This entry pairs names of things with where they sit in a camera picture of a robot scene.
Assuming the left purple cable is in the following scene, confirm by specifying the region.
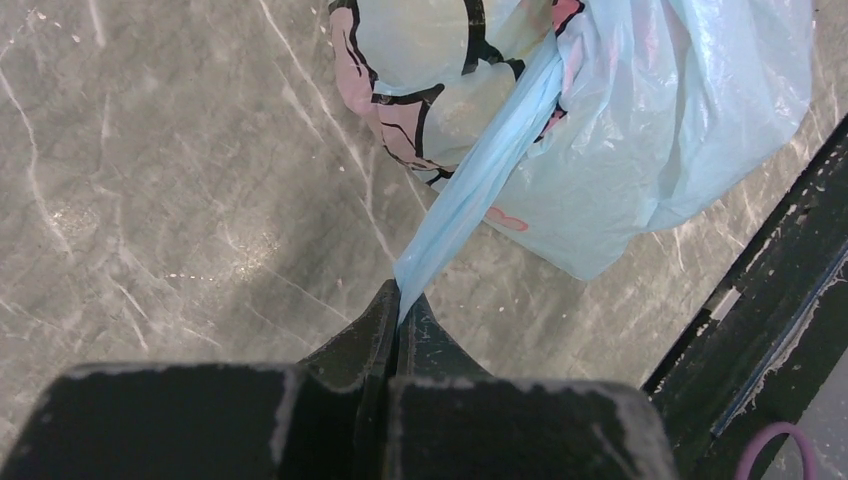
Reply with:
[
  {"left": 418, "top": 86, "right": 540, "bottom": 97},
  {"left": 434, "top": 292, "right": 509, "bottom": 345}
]
[{"left": 733, "top": 422, "right": 819, "bottom": 480}]

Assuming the light blue plastic bag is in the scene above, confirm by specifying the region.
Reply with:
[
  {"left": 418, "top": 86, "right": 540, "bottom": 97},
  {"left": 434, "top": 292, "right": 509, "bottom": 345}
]
[{"left": 328, "top": 1, "right": 814, "bottom": 315}]

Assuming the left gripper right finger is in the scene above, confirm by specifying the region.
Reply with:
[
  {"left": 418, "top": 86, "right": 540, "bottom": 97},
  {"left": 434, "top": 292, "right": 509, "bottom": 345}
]
[{"left": 387, "top": 299, "right": 677, "bottom": 479}]

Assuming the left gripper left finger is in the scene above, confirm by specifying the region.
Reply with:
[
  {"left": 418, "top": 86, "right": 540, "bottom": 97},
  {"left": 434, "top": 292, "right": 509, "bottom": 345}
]
[{"left": 1, "top": 280, "right": 400, "bottom": 479}]

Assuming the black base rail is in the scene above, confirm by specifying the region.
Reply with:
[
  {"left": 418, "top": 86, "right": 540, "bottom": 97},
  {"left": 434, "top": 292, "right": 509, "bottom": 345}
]
[{"left": 643, "top": 123, "right": 847, "bottom": 479}]

